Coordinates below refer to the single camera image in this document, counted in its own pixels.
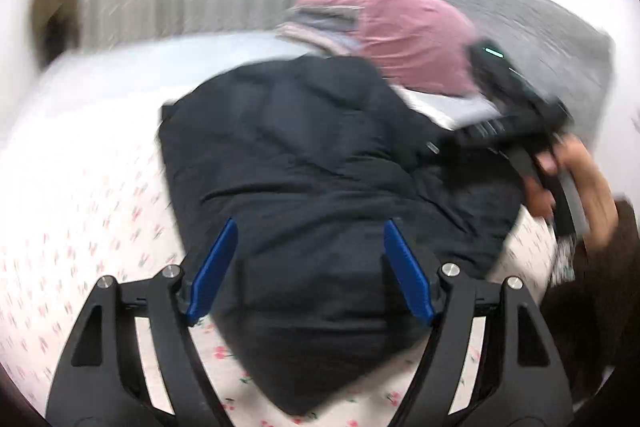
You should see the black puffer jacket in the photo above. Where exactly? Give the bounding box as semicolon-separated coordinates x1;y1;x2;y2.
158;56;524;415

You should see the brown sleeve forearm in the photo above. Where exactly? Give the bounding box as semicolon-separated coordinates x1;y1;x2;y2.
540;199;639;403

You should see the right hand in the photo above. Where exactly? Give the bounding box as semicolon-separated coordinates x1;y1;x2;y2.
535;134;620;256

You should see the grey quilted headboard cushion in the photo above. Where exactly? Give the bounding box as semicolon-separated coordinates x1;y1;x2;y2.
444;0;613;145

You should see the pink velvet pillow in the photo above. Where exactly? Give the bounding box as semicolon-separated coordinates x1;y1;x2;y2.
295;0;478;96

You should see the cherry print white sheet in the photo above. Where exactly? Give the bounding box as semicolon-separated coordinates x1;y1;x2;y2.
0;166;576;427

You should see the light grey fleece blanket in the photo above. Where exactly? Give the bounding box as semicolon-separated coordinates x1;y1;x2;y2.
0;28;501;208

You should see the folded blankets stack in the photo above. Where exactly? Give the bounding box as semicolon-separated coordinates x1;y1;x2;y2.
276;4;361;56

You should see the olive green hanging jacket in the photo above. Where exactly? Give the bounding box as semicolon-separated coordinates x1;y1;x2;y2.
29;0;81;69

